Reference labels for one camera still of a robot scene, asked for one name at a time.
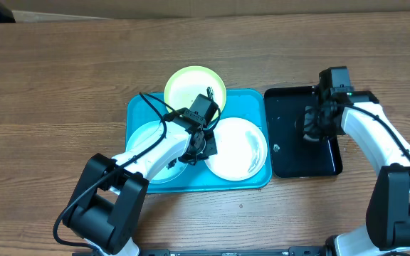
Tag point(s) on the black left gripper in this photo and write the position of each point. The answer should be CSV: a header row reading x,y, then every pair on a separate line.
x,y
211,149

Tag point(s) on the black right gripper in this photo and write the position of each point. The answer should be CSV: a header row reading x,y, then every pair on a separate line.
x,y
308,131

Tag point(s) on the green sponge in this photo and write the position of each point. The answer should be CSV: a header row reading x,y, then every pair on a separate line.
x,y
311,131

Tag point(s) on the white plate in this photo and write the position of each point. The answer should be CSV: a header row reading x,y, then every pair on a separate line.
x,y
241,150

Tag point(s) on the yellow-green plate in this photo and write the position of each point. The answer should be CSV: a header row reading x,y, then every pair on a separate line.
x,y
185,84

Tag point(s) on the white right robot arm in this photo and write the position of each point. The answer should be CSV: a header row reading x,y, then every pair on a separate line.
x,y
359,115

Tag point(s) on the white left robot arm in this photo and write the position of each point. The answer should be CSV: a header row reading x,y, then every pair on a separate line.
x,y
107,201

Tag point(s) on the blue plastic tray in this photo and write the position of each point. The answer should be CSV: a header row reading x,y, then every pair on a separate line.
x,y
243,103

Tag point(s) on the black plastic tray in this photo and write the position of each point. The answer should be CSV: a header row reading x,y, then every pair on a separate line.
x,y
291,155

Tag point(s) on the light blue plate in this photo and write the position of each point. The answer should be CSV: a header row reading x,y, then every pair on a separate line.
x,y
173,169

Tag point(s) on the brown cardboard backdrop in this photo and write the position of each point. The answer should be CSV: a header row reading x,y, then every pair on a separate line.
x,y
201,8

